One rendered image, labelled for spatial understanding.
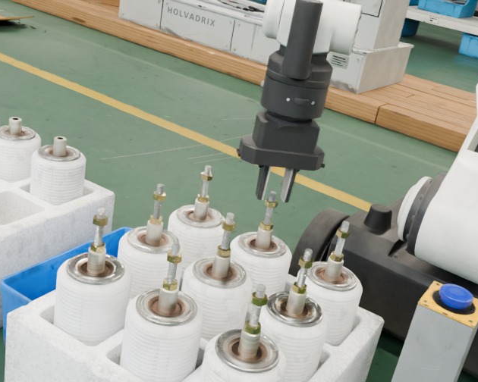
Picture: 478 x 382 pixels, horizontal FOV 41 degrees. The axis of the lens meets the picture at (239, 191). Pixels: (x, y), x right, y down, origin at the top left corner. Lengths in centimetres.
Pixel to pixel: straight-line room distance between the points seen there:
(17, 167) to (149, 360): 59
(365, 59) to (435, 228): 189
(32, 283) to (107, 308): 30
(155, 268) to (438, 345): 39
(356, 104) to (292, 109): 193
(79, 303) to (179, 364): 15
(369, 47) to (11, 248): 209
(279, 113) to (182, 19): 250
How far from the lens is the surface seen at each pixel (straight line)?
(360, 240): 121
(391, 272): 118
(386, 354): 127
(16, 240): 110
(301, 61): 81
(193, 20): 329
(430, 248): 101
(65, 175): 118
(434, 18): 546
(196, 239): 99
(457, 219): 99
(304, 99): 85
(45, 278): 114
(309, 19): 81
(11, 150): 125
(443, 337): 83
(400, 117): 271
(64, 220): 116
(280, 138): 88
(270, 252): 96
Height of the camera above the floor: 70
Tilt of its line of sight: 23 degrees down
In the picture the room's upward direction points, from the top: 11 degrees clockwise
